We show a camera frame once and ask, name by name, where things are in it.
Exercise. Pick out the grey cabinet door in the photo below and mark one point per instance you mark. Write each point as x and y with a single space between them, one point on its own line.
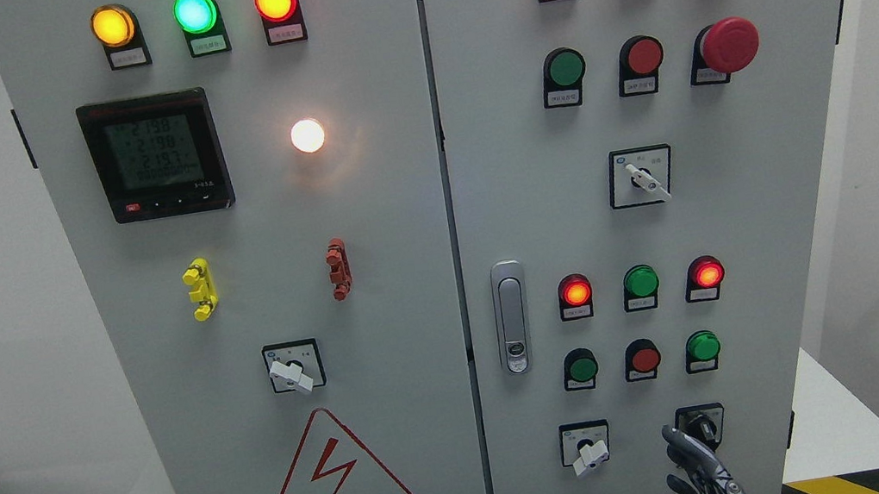
531 184
393 350

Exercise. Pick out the lower right black selector switch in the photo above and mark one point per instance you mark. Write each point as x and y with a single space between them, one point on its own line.
703 422

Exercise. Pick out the upper right selector switch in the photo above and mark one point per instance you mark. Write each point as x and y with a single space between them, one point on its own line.
640 176

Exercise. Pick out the red emergency stop button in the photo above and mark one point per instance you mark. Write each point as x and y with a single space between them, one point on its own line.
723 48

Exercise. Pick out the green push button upper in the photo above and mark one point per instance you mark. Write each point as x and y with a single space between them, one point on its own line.
563 78

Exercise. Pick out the grey left cabinet door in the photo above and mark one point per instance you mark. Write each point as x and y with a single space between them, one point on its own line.
393 350

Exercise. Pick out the yellow indicator light top left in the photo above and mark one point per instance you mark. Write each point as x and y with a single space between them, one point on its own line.
122 39

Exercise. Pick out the silver door handle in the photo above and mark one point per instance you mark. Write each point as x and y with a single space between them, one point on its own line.
512 323

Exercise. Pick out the red lit indicator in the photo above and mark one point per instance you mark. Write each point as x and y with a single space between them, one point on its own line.
575 298
704 278

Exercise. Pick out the green lit indicator light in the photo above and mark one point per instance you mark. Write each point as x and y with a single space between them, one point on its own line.
202 26

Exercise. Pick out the white lit indicator light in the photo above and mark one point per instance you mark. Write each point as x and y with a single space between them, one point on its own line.
308 135

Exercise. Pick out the green indicator lower middle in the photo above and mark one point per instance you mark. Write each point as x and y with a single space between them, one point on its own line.
640 288

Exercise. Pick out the yellow terminal connector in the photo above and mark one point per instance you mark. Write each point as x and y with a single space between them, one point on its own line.
202 289

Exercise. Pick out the red push button lower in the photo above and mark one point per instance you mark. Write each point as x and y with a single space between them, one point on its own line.
642 360

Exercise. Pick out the left door selector switch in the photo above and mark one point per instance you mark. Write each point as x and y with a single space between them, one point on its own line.
295 366

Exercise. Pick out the red lit indicator lower left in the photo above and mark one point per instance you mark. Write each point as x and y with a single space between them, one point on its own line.
575 298

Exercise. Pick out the red lit indicator lower right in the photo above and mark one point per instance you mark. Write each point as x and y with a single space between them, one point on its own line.
704 278

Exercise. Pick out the green push button lower right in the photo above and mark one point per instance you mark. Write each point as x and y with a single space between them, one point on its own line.
702 351

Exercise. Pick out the red indicator light left door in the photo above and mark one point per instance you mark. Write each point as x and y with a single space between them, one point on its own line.
283 20

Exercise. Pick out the red push button upper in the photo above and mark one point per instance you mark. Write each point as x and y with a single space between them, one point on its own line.
639 60

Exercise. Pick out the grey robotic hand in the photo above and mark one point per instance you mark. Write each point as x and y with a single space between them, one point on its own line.
705 473

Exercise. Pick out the black digital power meter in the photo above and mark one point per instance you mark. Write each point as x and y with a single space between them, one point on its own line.
158 155

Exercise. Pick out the red push button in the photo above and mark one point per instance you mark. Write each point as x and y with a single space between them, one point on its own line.
639 60
642 360

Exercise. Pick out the lower left white selector switch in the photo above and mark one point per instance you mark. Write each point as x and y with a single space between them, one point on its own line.
583 446

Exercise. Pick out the red terminal connector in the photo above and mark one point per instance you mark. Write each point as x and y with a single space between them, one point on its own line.
339 271

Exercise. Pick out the grey right cabinet door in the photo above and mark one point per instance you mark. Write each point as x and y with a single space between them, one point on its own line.
531 184

